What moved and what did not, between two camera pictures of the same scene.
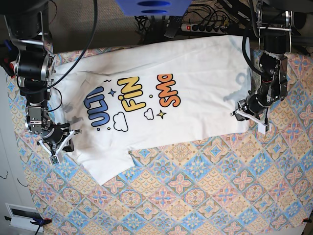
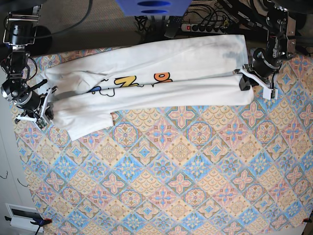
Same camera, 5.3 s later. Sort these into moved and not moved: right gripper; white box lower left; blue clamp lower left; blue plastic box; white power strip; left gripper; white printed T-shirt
Moved: left gripper; right gripper; white printed T-shirt
Not moved: blue plastic box; white box lower left; white power strip; blue clamp lower left
